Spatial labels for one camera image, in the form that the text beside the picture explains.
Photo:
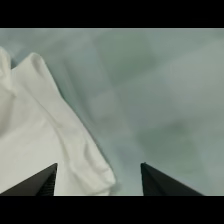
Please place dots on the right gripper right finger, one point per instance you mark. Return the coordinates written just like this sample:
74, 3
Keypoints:
160, 183

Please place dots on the white shirt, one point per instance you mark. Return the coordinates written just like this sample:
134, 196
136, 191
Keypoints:
36, 130

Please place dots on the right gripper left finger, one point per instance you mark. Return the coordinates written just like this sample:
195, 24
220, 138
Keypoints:
35, 183

